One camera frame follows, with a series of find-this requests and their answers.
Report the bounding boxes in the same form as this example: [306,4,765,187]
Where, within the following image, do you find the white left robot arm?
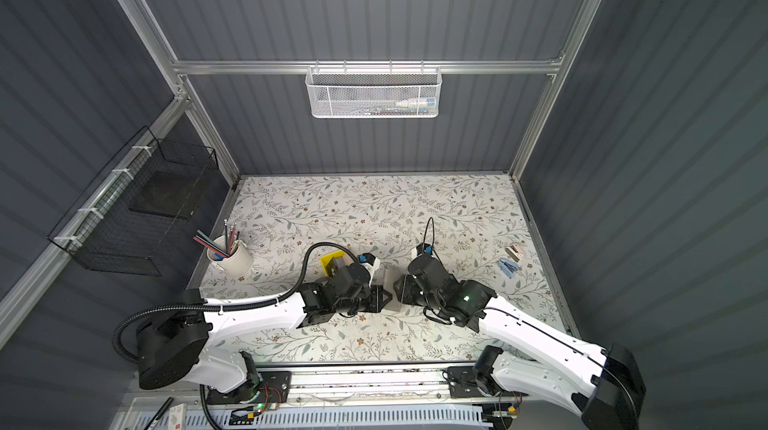
[136,261,392,394]

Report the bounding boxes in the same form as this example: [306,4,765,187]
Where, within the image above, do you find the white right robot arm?
[393,253,646,429]

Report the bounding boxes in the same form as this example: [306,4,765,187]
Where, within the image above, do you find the yellow plastic tray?
[320,250,347,278]

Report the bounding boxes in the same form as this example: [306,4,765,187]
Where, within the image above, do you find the blue small clip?
[497,258,520,278]

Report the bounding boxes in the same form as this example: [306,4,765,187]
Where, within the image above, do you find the pink white small clip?
[505,244,525,262]

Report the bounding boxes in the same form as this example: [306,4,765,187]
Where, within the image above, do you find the white pen cup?
[206,239,253,277]

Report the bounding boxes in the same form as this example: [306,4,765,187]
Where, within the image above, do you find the coloured pens in cup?
[193,220,241,260]

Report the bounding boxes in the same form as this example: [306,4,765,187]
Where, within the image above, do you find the white tube in basket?
[395,97,438,111]

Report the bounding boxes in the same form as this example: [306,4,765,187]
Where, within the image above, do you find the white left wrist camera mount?
[358,252,381,284]

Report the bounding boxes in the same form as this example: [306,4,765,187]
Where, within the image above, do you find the black corrugated left cable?
[112,241,361,365]

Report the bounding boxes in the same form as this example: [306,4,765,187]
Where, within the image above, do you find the black right camera cable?
[419,216,438,257]

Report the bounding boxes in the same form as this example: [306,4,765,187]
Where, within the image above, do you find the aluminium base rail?
[125,360,607,407]

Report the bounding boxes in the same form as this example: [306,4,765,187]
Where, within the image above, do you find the white slotted cable duct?
[128,404,496,430]

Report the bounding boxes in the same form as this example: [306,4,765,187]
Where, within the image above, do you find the white wire mesh basket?
[305,68,443,119]

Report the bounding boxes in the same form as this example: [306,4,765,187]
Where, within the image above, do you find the black wire basket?
[48,128,219,277]

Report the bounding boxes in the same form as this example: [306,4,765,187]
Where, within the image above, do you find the aluminium frame post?
[116,0,241,186]

